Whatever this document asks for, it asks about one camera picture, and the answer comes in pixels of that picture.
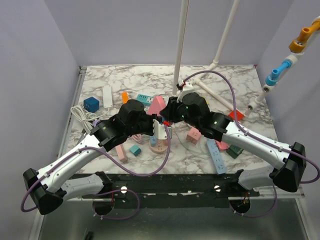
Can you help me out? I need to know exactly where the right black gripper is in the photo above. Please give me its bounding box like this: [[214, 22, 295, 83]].
[[160, 94, 201, 130]]

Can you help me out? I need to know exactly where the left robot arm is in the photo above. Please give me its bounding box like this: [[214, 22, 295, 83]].
[[23, 99, 162, 215]]

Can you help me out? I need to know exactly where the pink cube socket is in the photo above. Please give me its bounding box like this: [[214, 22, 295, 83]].
[[186, 127, 202, 145]]

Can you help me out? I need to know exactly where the dark blue cube socket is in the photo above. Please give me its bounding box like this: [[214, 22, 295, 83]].
[[83, 96, 100, 113]]

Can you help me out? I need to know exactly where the white PVC pipe stand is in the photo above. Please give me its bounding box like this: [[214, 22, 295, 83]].
[[172, 0, 240, 95]]

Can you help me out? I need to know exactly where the pink round socket base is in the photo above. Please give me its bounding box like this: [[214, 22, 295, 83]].
[[149, 136, 168, 154]]

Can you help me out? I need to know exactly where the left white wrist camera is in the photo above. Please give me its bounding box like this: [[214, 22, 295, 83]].
[[152, 119, 168, 140]]

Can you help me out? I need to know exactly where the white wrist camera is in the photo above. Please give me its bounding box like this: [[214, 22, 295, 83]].
[[176, 81, 194, 103], [152, 119, 168, 140]]

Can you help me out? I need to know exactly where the white cable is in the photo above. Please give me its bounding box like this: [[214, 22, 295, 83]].
[[70, 104, 111, 133]]

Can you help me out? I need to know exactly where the white power strip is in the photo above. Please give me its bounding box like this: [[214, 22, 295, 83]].
[[102, 85, 113, 109]]

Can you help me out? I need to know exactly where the small pink flat socket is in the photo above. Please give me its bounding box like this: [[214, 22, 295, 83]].
[[215, 140, 229, 152]]

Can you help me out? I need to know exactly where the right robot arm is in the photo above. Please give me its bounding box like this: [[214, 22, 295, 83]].
[[160, 92, 306, 196]]

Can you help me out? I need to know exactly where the teal small plug adapter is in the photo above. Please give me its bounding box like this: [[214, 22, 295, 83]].
[[129, 144, 142, 157]]

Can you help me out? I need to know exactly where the pink long power strip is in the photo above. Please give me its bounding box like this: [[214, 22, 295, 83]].
[[115, 144, 128, 163]]

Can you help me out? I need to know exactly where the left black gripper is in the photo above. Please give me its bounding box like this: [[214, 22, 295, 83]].
[[125, 113, 162, 137]]

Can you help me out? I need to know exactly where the dark green cube socket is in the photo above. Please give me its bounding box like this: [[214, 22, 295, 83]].
[[226, 145, 244, 159]]

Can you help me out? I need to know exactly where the pink triangular socket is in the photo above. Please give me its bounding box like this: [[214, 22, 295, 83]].
[[147, 96, 166, 116]]

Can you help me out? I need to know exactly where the red cube socket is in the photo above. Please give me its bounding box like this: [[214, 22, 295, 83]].
[[228, 110, 245, 121]]

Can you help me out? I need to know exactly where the orange white cube socket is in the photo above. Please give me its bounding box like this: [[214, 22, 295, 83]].
[[121, 92, 129, 104]]

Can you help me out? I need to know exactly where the light blue power strip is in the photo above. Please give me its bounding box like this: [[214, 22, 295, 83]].
[[206, 139, 227, 175]]

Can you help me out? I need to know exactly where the purple power strip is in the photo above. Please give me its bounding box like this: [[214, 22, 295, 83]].
[[92, 119, 100, 127]]

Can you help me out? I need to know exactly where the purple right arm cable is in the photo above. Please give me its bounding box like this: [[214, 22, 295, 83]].
[[179, 70, 320, 184]]

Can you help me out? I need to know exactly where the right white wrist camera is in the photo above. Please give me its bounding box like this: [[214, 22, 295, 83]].
[[176, 81, 194, 103]]

